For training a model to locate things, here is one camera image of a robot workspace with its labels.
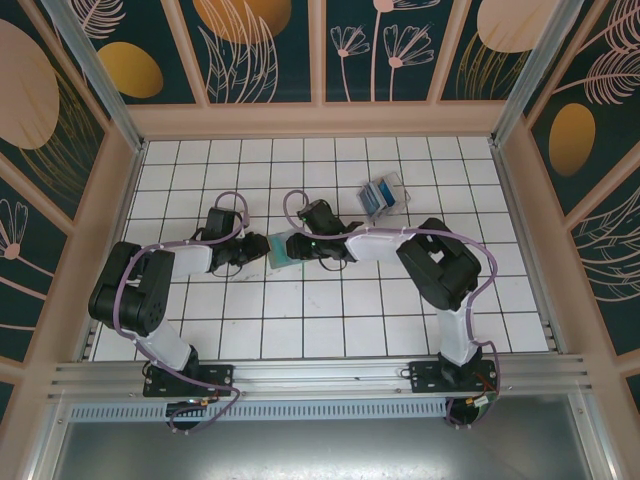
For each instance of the teal credit card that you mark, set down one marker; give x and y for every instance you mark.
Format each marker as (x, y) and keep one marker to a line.
(279, 251)

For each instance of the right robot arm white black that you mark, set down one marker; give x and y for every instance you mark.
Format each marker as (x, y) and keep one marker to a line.
(440, 265)

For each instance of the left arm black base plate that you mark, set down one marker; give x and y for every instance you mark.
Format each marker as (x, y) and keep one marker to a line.
(220, 377)

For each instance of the pale blue credit card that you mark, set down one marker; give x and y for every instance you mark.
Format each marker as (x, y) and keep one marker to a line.
(370, 200)

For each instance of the green circuit board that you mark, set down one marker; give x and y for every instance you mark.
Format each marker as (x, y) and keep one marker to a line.
(484, 404)

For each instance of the grey metal sheet panel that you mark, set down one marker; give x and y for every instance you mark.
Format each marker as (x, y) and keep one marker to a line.
(320, 455)

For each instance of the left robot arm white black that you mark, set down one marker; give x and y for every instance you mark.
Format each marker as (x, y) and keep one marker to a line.
(140, 300)

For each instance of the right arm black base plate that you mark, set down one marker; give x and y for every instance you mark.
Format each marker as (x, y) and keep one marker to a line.
(425, 377)

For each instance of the aluminium mounting rail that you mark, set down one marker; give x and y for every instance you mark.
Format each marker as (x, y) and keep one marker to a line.
(320, 377)

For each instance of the aluminium frame post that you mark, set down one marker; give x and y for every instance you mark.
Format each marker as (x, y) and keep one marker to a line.
(95, 75)
(537, 75)

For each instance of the black controller box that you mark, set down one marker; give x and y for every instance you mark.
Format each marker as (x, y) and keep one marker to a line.
(185, 416)

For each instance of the clear acrylic card box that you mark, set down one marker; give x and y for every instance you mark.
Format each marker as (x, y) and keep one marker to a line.
(404, 197)

